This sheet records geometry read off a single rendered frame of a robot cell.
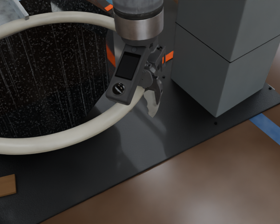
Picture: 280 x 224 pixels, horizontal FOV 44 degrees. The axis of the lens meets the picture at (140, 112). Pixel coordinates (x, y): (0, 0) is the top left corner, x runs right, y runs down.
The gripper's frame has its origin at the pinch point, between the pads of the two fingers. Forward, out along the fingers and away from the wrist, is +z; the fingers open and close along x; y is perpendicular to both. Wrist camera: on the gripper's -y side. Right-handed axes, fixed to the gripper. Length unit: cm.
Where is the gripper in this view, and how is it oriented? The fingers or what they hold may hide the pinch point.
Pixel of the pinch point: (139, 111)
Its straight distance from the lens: 78.2
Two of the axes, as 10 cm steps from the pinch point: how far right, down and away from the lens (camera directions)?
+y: 3.8, -6.7, 6.4
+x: -9.2, -2.4, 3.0
